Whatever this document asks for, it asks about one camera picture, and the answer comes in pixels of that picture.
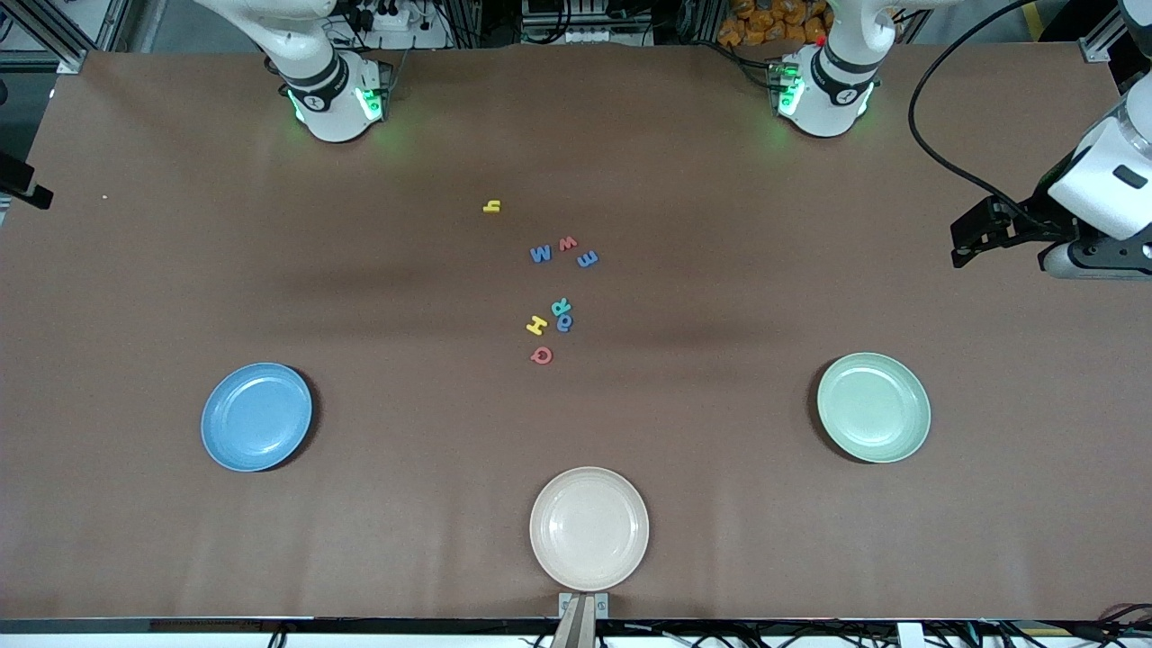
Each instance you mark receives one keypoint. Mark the red letter Q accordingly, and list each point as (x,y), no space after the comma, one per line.
(534,355)

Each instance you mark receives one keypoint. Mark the small blue letter m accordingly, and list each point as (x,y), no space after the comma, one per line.
(588,259)

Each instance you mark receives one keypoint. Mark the brown table cover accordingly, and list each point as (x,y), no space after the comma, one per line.
(720,504)

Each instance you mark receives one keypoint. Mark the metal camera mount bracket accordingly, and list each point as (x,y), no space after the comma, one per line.
(583,607)

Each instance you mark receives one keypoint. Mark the white power strip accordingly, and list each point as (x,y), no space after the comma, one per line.
(396,22)
(585,34)

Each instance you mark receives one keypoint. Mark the teal letter R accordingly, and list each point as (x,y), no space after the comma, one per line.
(560,307)

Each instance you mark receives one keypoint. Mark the beige plate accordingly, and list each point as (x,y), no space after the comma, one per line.
(589,529)

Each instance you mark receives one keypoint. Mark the green plate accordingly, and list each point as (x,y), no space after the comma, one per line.
(873,407)

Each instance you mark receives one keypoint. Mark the large blue letter M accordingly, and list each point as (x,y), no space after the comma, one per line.
(541,255)

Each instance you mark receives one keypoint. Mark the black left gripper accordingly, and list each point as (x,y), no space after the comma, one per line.
(1041,217)

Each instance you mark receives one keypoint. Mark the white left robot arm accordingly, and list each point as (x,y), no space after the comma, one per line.
(823,99)

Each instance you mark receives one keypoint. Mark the small blue letter a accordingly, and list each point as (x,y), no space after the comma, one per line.
(564,323)

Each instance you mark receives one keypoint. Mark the orange bags pile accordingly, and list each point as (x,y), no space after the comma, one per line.
(774,22)

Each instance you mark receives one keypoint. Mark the black table edge rail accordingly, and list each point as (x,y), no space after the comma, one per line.
(360,625)

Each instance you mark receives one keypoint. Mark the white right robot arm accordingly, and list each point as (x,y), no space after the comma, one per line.
(324,108)

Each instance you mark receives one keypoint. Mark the aluminium frame post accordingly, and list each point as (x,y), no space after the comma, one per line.
(63,45)
(1100,40)

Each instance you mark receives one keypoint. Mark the blue plate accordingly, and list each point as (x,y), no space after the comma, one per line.
(256,418)

